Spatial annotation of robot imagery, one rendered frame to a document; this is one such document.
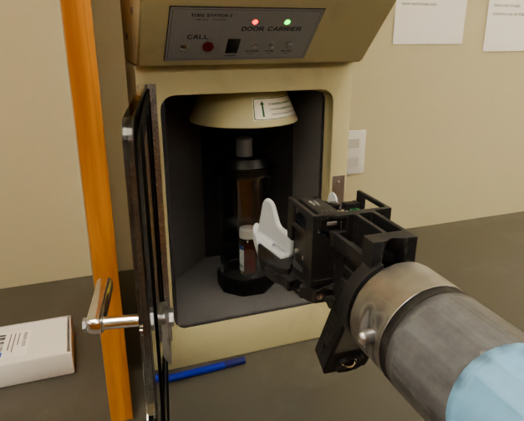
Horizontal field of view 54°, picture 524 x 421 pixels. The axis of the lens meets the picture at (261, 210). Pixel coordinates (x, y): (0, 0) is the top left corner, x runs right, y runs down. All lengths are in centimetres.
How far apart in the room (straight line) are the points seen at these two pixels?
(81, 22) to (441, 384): 49
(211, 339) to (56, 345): 25
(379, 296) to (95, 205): 39
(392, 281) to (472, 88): 121
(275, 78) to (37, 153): 58
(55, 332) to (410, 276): 70
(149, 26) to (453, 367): 49
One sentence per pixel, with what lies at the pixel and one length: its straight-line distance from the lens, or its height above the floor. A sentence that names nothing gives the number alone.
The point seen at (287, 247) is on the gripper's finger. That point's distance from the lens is 47.
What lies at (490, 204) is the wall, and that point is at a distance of 168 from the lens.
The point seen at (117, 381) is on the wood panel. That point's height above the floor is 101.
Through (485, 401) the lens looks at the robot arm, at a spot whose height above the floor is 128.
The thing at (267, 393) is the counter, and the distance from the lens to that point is 81.
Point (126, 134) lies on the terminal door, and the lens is 39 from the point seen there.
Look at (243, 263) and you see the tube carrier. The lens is 88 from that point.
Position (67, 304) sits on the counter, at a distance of 110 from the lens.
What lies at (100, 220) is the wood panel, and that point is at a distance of 64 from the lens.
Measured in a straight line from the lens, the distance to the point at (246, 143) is 84.
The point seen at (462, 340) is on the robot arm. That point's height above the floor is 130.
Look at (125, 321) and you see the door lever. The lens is 49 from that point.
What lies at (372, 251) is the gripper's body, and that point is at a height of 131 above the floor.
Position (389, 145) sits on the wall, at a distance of 140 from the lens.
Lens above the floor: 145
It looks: 19 degrees down
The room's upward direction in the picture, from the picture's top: straight up
